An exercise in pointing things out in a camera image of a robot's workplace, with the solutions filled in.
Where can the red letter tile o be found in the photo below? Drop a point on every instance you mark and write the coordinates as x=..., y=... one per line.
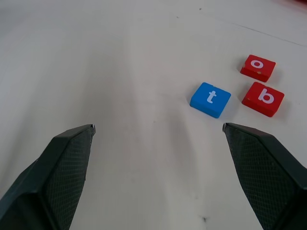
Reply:
x=263, y=68

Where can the blue letter tile t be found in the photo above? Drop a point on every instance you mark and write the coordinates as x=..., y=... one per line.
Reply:
x=204, y=104

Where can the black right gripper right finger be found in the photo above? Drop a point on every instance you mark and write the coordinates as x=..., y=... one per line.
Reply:
x=271, y=182

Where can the red letter b block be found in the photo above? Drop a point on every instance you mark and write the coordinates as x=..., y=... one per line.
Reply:
x=254, y=95

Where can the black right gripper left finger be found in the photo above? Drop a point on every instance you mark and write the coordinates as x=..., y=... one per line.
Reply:
x=48, y=182

